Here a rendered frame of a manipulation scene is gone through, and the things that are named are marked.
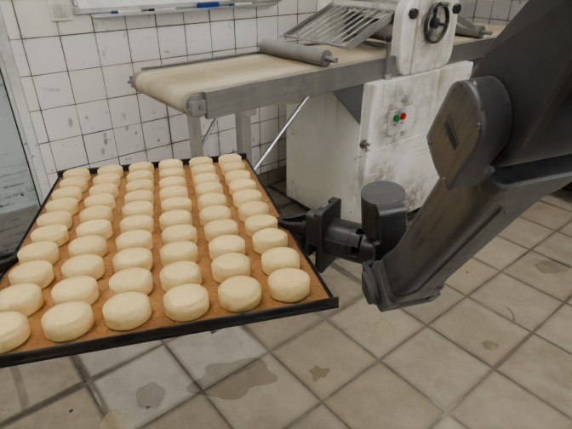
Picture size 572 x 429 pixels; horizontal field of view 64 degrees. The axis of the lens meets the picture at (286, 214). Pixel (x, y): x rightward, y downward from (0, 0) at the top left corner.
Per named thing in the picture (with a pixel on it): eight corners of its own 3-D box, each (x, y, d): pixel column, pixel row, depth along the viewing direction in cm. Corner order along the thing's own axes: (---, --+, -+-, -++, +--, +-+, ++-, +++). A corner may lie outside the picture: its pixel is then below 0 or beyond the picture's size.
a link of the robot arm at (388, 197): (370, 311, 59) (436, 297, 59) (369, 242, 52) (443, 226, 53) (345, 252, 69) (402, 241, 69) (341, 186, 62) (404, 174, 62)
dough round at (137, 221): (155, 223, 74) (153, 212, 73) (154, 237, 70) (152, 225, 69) (122, 226, 73) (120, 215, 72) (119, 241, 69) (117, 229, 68)
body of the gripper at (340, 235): (330, 195, 70) (376, 204, 67) (328, 252, 75) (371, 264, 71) (310, 210, 65) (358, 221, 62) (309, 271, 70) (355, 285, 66)
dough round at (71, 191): (70, 194, 87) (68, 185, 86) (88, 198, 85) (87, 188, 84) (47, 203, 83) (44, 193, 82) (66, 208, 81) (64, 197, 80)
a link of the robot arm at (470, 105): (494, 146, 21) (716, 104, 22) (451, 49, 23) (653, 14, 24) (363, 319, 61) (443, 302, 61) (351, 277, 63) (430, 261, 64)
